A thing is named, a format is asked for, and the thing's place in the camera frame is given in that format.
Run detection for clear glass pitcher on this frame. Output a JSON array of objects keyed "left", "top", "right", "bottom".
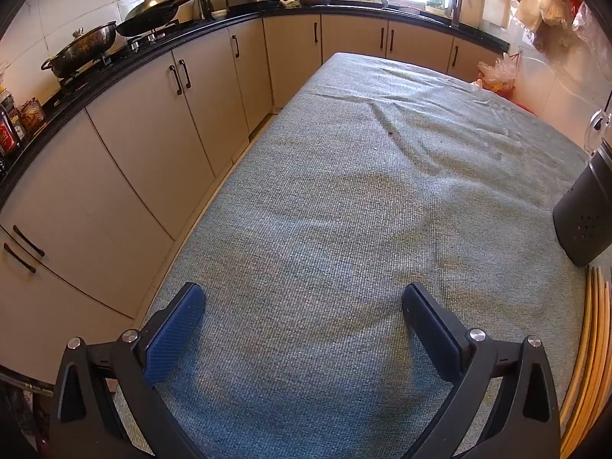
[{"left": 582, "top": 109, "right": 612, "bottom": 154}]

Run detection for red label bottle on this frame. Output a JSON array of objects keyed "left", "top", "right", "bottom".
[{"left": 0, "top": 88, "right": 22, "bottom": 154}]

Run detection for bundle of wooden chopsticks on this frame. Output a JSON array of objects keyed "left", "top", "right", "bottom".
[{"left": 559, "top": 265, "right": 612, "bottom": 459}]

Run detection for black perforated utensil holder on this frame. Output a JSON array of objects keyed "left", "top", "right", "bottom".
[{"left": 553, "top": 138, "right": 612, "bottom": 267}]

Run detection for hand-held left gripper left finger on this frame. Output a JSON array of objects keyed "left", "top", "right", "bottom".
[{"left": 48, "top": 282, "right": 207, "bottom": 459}]

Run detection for crumpled clear plastic bag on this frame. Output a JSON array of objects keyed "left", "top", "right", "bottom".
[{"left": 571, "top": 2, "right": 612, "bottom": 55}]

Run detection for large clear plastic bag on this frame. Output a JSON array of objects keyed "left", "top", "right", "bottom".
[{"left": 514, "top": 0, "right": 558, "bottom": 34}]

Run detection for black gas stove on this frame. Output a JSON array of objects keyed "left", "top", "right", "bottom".
[{"left": 60, "top": 21, "right": 180, "bottom": 94}]

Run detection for grey-blue table cloth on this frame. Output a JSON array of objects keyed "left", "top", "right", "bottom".
[{"left": 115, "top": 52, "right": 594, "bottom": 459}]

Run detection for black wok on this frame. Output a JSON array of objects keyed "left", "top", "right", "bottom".
[{"left": 116, "top": 0, "right": 211, "bottom": 38}]

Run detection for black kitchen countertop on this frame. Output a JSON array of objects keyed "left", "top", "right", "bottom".
[{"left": 0, "top": 2, "right": 511, "bottom": 206}]

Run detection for glass condiment jar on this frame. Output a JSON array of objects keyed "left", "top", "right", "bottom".
[{"left": 19, "top": 98, "right": 46, "bottom": 132}]

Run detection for white cutting board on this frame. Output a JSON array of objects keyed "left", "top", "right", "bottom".
[{"left": 482, "top": 0, "right": 514, "bottom": 28}]

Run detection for steel pot with lid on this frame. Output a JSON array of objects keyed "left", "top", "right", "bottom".
[{"left": 41, "top": 21, "right": 118, "bottom": 80}]

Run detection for beige kitchen base cabinets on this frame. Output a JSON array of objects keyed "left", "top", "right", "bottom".
[{"left": 0, "top": 13, "right": 500, "bottom": 386}]

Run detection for red bin with bags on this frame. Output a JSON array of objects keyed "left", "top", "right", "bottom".
[{"left": 477, "top": 54, "right": 519, "bottom": 94}]

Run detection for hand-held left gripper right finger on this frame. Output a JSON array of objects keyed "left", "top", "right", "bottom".
[{"left": 400, "top": 282, "right": 562, "bottom": 459}]

